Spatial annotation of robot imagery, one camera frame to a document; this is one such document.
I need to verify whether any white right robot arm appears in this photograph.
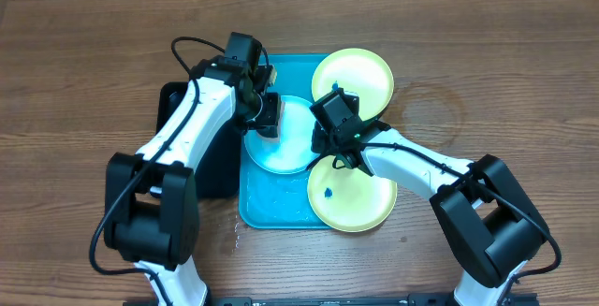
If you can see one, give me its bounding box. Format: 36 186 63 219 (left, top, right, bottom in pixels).
313 121 554 305

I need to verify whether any green brown sponge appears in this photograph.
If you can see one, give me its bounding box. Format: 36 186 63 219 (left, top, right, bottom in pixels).
256 125 280 139

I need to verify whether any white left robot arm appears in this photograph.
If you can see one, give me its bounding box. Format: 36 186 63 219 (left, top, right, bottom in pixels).
89 54 281 305

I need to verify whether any yellow plate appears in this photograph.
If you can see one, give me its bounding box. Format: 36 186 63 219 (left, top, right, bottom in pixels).
311 48 394 120
307 156 398 233

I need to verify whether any light blue plate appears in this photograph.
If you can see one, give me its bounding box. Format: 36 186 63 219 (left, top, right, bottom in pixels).
244 95 317 174

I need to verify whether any teal plastic tray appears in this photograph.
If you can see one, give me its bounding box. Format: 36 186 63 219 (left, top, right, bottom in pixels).
239 53 327 229

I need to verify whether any black plastic tray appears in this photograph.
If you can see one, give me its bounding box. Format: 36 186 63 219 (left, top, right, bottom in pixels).
155 81 241 199

